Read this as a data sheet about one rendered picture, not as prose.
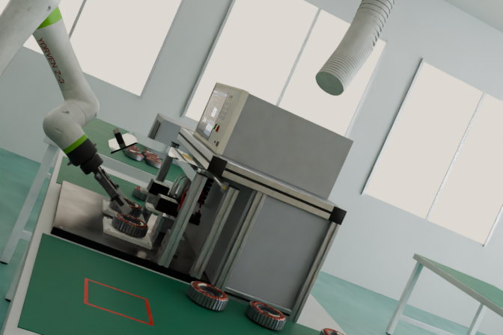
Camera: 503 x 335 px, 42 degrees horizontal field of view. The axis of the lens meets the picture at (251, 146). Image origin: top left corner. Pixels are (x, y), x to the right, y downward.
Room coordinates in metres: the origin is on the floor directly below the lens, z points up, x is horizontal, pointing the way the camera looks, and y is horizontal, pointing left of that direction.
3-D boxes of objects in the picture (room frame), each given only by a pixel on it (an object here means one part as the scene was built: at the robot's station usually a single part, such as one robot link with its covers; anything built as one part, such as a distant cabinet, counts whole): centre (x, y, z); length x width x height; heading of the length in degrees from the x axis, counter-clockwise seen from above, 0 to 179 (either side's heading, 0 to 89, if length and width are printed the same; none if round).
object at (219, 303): (1.75, -0.05, 0.77); 0.11 x 0.11 x 0.04
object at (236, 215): (2.19, 0.03, 0.92); 0.66 x 0.01 x 0.30; 16
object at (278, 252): (1.92, -0.20, 0.91); 0.28 x 0.03 x 0.32; 106
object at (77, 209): (2.12, 0.26, 0.76); 0.64 x 0.47 x 0.02; 16
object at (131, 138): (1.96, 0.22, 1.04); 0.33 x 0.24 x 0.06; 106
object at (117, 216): (2.00, 0.24, 0.80); 0.11 x 0.11 x 0.04
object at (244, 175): (2.21, -0.03, 1.09); 0.68 x 0.44 x 0.05; 16
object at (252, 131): (2.19, -0.04, 1.22); 0.44 x 0.39 x 0.20; 16
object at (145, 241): (2.00, 0.24, 0.78); 0.15 x 0.15 x 0.01; 16
